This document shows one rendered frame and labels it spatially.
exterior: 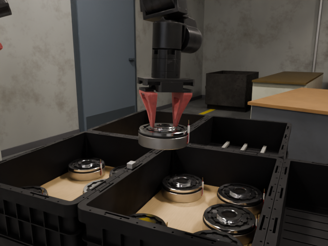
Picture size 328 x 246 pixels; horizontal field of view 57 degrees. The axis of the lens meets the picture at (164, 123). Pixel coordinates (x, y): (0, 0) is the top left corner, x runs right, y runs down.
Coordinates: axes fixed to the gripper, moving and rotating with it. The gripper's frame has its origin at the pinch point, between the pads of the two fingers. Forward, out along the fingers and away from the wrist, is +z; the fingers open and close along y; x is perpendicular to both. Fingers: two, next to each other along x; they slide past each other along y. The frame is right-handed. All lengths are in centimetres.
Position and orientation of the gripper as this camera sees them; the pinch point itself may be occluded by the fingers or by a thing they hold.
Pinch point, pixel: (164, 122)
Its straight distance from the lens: 62.2
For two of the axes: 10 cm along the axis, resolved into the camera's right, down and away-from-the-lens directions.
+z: -0.4, 9.8, 1.9
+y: -9.5, 0.3, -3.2
